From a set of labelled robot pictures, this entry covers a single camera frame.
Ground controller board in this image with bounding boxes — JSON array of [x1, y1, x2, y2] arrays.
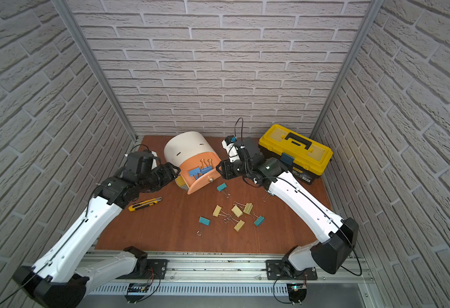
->
[[286, 284, 308, 305], [124, 283, 152, 304]]

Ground blue binder clip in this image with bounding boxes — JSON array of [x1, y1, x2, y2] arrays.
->
[[200, 159, 213, 175], [188, 167, 203, 179], [188, 161, 213, 180]]

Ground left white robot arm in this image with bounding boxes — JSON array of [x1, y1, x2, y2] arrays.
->
[[13, 150, 180, 307]]

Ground left controller board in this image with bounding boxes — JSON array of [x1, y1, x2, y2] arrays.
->
[[124, 283, 152, 304]]

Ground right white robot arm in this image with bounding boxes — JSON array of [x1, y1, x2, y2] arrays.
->
[[216, 158, 359, 275]]

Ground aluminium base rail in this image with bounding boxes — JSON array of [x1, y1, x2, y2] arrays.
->
[[57, 251, 376, 285]]

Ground right controller board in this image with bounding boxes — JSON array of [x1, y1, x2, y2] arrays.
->
[[286, 284, 308, 305]]

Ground yellow black toolbox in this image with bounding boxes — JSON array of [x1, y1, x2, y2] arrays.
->
[[258, 124, 333, 185]]

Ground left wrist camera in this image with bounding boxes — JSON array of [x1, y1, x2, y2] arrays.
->
[[124, 150, 158, 178]]

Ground yellow drawer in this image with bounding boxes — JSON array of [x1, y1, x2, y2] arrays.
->
[[175, 175, 188, 190]]

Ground orange top drawer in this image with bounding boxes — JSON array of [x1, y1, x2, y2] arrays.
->
[[176, 152, 221, 195]]

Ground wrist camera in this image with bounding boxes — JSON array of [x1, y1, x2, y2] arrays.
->
[[124, 150, 158, 178], [222, 136, 242, 162]]

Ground yellow binder clip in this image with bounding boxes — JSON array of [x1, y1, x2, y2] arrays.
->
[[224, 216, 245, 232], [233, 201, 254, 215], [212, 205, 229, 218], [231, 205, 243, 218]]

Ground yellow utility knife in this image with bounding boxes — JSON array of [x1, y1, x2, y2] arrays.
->
[[129, 197, 163, 213]]

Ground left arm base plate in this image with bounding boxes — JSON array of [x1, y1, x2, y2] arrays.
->
[[132, 259, 168, 279]]

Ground white round drawer cabinet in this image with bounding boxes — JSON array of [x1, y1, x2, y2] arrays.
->
[[163, 130, 220, 190]]

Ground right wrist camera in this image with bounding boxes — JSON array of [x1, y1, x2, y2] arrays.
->
[[222, 136, 242, 162]]

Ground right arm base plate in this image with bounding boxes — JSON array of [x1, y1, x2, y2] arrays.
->
[[265, 259, 318, 281]]

